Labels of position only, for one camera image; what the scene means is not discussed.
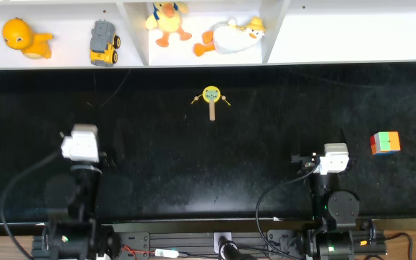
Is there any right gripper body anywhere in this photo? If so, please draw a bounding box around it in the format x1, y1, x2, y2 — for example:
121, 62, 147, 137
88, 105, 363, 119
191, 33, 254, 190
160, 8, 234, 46
290, 154, 320, 172

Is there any many-coloured puzzle cube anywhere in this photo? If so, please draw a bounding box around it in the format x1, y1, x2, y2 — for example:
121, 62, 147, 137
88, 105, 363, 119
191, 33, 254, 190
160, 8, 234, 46
369, 131, 402, 156

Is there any yellow rattle drum toy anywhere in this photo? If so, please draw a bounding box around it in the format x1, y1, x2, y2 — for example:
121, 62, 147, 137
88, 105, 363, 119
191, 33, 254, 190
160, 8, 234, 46
190, 85, 232, 122

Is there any grey and yellow toy truck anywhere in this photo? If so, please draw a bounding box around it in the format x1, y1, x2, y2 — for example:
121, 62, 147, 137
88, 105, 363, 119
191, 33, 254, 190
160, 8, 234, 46
89, 19, 122, 68

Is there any yellow rubber duck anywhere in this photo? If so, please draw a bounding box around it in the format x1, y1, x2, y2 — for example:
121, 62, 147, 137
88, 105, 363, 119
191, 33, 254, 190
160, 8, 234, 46
1, 17, 55, 61

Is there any white plush goose yellow hat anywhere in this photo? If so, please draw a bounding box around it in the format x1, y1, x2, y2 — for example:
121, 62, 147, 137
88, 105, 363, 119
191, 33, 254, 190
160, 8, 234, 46
193, 16, 267, 58

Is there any yellow plush duck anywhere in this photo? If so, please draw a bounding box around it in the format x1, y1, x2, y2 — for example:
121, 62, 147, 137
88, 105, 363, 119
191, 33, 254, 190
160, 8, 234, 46
145, 1, 194, 48

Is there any white shelf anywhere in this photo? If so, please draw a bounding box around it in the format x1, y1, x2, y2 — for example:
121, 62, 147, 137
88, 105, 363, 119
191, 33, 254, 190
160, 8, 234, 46
0, 0, 416, 70

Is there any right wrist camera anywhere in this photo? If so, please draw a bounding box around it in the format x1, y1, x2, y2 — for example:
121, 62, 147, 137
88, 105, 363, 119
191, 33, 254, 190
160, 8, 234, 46
318, 142, 351, 176

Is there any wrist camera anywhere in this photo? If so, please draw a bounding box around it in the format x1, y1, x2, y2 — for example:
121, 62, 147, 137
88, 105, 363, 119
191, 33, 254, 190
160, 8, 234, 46
60, 123, 101, 164
318, 142, 351, 176

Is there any black cable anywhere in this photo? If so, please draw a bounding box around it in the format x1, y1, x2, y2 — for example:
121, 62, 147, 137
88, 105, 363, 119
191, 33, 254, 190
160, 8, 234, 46
255, 162, 321, 260
0, 149, 63, 260

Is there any mounting rail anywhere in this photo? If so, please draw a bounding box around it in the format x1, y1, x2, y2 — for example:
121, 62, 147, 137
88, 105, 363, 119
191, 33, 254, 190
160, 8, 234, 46
30, 217, 415, 260

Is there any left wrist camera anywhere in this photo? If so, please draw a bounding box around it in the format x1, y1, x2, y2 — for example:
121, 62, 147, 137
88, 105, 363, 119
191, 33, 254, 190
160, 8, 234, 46
60, 123, 101, 164

